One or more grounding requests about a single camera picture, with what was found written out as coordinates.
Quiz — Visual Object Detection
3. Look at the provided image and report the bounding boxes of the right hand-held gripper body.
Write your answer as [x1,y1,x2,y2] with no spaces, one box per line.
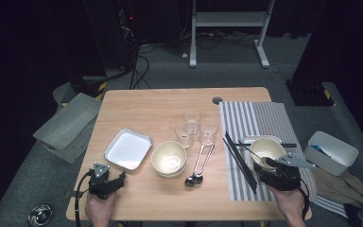
[259,153,316,192]

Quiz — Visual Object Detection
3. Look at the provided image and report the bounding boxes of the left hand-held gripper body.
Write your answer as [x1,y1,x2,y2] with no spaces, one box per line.
[87,163,114,201]

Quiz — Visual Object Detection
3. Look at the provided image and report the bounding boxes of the cream ceramic bowl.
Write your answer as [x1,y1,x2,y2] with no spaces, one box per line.
[155,166,187,178]
[150,140,187,174]
[250,136,286,168]

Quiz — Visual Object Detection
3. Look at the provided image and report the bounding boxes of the silver metal spoon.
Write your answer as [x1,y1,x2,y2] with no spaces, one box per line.
[237,140,277,166]
[192,144,216,184]
[184,144,206,187]

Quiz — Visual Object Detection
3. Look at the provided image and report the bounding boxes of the white square plate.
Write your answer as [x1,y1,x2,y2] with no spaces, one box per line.
[103,128,153,171]
[241,135,283,171]

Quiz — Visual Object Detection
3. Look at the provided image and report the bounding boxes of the bundle of black chopsticks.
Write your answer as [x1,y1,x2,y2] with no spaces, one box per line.
[222,131,258,195]

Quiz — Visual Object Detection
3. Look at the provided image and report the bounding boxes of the single black chopstick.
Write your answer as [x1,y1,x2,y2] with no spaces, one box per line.
[242,143,298,148]
[242,144,298,148]

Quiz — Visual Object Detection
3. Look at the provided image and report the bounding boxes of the person's right hand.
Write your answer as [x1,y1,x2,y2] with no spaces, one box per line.
[268,185,306,218]

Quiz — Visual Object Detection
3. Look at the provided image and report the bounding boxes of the person's left hand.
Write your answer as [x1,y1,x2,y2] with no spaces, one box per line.
[85,191,118,225]

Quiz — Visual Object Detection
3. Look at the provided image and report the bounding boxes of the dark tape strip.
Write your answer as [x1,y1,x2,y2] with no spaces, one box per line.
[64,189,86,199]

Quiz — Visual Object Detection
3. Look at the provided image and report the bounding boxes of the grey striped placemat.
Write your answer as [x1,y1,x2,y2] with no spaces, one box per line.
[219,100,318,202]

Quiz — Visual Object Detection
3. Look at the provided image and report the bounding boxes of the blue packet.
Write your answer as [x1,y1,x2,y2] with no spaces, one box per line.
[310,144,332,159]

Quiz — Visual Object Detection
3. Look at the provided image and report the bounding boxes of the white plastic bin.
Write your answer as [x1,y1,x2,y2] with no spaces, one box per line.
[302,131,359,177]

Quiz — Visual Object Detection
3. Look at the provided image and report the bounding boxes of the striped grey cloth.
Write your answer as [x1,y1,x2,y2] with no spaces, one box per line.
[315,194,349,219]

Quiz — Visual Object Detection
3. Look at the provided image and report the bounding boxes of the beige cloth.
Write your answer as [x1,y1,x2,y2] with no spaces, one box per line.
[308,166,363,213]

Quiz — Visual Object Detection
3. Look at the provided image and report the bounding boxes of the clear glass cup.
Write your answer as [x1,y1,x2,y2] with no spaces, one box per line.
[199,118,219,146]
[174,122,195,149]
[182,108,202,133]

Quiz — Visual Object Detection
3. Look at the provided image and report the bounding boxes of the shiny metal object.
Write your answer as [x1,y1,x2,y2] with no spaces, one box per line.
[27,203,54,227]

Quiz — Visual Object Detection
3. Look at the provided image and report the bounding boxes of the grey plastic bin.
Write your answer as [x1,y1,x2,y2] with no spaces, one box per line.
[32,92,103,151]

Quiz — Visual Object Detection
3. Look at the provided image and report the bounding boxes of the black base with yellow stripes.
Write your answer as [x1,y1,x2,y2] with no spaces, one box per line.
[60,75,108,107]
[285,79,337,108]

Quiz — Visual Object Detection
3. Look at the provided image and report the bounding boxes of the black equipment rack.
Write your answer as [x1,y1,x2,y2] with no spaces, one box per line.
[84,0,140,77]

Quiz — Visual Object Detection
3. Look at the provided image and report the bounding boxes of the white metal stand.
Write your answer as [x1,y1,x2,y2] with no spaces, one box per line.
[188,0,277,69]

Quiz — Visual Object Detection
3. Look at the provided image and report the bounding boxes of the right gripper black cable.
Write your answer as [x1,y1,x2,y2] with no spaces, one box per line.
[297,179,311,221]

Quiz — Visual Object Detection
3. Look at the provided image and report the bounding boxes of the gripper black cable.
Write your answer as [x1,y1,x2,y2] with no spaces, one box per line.
[297,179,311,221]
[74,171,91,227]

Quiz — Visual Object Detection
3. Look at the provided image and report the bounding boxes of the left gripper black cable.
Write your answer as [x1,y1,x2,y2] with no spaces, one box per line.
[74,171,91,227]

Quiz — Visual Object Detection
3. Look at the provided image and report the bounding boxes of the black floor cables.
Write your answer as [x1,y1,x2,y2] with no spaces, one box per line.
[128,46,153,91]

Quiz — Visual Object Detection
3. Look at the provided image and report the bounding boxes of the tangle of floor cables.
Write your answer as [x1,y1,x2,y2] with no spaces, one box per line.
[197,29,261,51]

